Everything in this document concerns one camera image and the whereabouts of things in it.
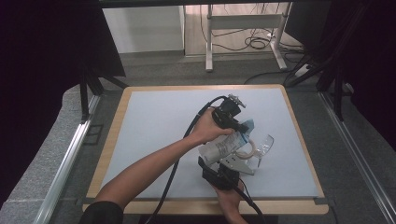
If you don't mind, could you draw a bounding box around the black sleeve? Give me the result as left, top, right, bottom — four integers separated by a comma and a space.
78, 201, 124, 224

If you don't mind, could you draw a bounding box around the coiled black floor cable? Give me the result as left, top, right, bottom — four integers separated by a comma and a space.
243, 35, 269, 51

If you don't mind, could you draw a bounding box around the black metal stand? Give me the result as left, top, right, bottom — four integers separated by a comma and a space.
284, 6, 369, 123

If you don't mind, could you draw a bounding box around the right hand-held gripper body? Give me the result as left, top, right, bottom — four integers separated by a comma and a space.
201, 153, 258, 191

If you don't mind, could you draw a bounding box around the black floor plate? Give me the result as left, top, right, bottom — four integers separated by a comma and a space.
82, 123, 105, 147

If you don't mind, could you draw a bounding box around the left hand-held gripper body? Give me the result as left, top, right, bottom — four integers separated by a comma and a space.
211, 93, 248, 131

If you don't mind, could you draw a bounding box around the right hand-held gripper black cable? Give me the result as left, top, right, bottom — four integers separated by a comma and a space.
218, 169, 266, 224

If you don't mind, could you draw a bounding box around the left hand-held gripper black cable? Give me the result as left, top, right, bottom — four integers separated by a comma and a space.
144, 95, 228, 224

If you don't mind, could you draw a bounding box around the person's right hand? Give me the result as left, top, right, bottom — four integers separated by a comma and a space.
214, 181, 248, 224

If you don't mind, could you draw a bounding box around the long black floor cable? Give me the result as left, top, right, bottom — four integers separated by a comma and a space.
243, 68, 295, 86

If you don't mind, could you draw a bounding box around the person's left hand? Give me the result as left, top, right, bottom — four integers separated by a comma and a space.
188, 106, 235, 146

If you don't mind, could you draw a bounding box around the hand-held gripper black cable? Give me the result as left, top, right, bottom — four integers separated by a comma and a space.
144, 95, 228, 224
218, 169, 266, 224

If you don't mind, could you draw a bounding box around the white table mat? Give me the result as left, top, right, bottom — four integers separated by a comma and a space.
100, 88, 321, 200

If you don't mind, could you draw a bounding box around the white metal desk frame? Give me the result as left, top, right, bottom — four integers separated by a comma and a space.
205, 3, 290, 73

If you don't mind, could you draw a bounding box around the clear plastic bag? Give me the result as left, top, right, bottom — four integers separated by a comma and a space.
198, 119, 256, 166

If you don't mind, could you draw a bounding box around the aluminium rail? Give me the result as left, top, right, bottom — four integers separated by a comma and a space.
32, 94, 102, 224
318, 91, 396, 224

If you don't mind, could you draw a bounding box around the black curtain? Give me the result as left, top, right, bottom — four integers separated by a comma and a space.
0, 0, 126, 204
323, 0, 396, 152

